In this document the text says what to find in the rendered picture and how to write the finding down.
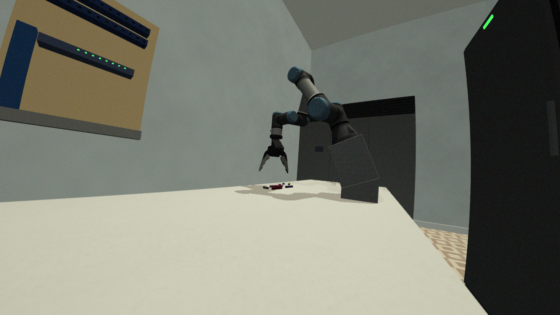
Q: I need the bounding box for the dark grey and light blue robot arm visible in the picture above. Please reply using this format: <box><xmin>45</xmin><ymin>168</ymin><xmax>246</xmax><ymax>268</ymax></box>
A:
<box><xmin>270</xmin><ymin>66</ymin><xmax>358</xmax><ymax>145</ymax></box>

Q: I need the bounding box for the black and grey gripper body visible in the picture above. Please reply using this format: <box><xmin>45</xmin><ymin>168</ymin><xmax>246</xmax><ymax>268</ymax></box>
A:
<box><xmin>268</xmin><ymin>134</ymin><xmax>283</xmax><ymax>157</ymax></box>

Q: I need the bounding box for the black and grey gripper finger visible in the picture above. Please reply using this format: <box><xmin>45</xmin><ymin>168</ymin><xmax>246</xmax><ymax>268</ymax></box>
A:
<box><xmin>259</xmin><ymin>148</ymin><xmax>270</xmax><ymax>171</ymax></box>
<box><xmin>280</xmin><ymin>151</ymin><xmax>288</xmax><ymax>173</ymax></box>

